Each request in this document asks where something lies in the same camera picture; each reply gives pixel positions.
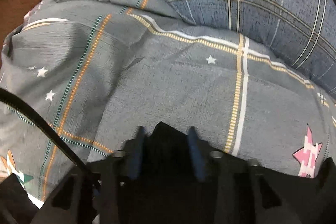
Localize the black pants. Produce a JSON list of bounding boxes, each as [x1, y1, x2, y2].
[[118, 122, 335, 223]]

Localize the grey patterned bed sheet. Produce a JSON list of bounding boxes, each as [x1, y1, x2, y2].
[[0, 0, 336, 204]]

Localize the black cable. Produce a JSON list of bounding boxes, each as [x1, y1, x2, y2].
[[0, 88, 102, 197]]

